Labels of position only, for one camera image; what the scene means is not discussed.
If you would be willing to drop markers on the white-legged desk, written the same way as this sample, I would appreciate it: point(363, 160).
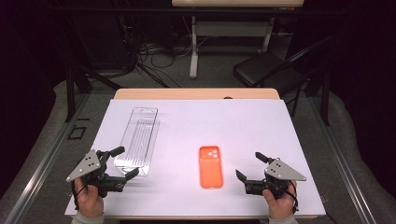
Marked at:
point(230, 28)

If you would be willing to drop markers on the metal floor rail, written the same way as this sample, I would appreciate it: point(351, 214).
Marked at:
point(341, 161)
point(46, 161)

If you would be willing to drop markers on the person's right hand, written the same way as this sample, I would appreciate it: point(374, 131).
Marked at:
point(280, 203)

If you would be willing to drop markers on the black folding chair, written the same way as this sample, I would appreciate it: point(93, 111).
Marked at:
point(267, 71)

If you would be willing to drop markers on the white board sheet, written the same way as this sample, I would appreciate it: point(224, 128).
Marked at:
point(193, 124)

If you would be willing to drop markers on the black metal stand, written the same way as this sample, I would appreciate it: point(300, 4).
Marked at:
point(74, 84)

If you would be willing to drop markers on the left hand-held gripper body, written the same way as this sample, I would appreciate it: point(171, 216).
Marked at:
point(85, 166)

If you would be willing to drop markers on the orange phone case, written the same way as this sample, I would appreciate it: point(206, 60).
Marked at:
point(211, 168)

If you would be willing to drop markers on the clear plastic packaging box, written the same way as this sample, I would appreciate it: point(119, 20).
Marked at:
point(138, 140)

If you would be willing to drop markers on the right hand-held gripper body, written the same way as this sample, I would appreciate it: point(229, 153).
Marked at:
point(281, 172)

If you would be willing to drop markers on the wooden table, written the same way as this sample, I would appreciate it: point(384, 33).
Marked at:
point(196, 93)

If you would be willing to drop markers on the person's left hand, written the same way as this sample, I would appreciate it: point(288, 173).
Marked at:
point(89, 199)

